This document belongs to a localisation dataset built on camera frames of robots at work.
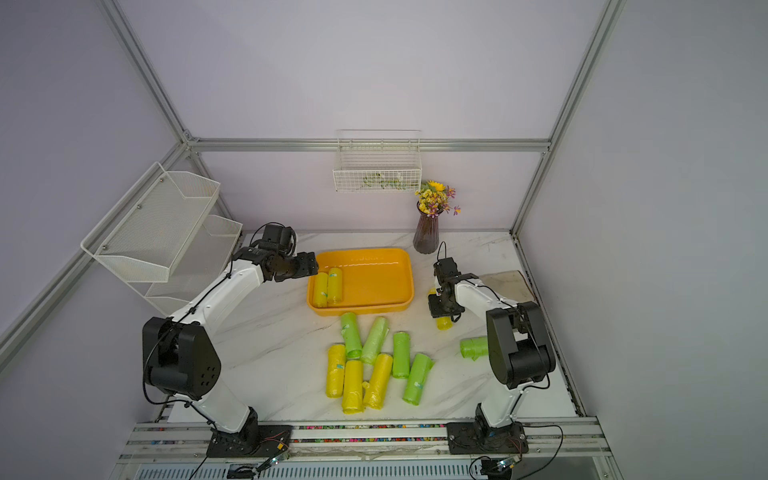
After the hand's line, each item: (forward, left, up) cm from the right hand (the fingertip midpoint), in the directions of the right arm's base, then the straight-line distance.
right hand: (443, 312), depth 95 cm
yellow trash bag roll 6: (-23, +28, +1) cm, 36 cm away
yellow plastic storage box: (+15, +23, -2) cm, 27 cm away
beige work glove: (+11, -25, -1) cm, 27 cm away
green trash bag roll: (-6, +30, +2) cm, 31 cm away
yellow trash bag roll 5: (-24, +21, +3) cm, 32 cm away
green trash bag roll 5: (-13, -7, +2) cm, 15 cm away
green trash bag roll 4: (-21, +10, +1) cm, 23 cm away
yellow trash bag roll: (+8, +40, +3) cm, 41 cm away
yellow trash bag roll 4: (-19, +33, +3) cm, 38 cm away
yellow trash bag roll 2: (+10, +36, +2) cm, 37 cm away
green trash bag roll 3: (-17, +14, +1) cm, 22 cm away
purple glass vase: (+30, +3, +6) cm, 31 cm away
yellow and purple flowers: (+30, +2, +23) cm, 38 cm away
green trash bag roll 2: (-9, +22, +1) cm, 24 cm away
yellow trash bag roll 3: (-5, +1, +2) cm, 6 cm away
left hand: (+8, +43, +14) cm, 46 cm away
